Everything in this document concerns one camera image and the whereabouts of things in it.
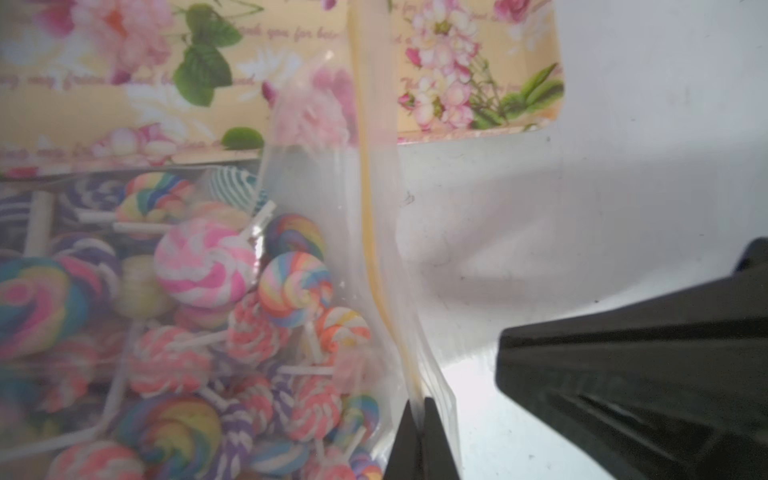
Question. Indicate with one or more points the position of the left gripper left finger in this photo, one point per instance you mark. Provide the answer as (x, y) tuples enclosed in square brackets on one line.
[(405, 460)]

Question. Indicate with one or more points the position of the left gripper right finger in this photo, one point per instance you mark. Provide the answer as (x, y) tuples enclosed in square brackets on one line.
[(437, 458)]

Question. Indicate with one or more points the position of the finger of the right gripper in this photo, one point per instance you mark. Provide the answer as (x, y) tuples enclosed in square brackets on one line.
[(674, 387)]

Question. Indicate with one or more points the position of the clear ziploc bag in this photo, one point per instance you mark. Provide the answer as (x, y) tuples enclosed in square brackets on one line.
[(330, 155)]

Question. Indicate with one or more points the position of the pile of colourful lollipop candies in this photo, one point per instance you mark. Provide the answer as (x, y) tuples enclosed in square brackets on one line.
[(172, 326)]

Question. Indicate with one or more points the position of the floral rectangular tray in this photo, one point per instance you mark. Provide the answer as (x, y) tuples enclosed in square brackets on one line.
[(98, 85)]

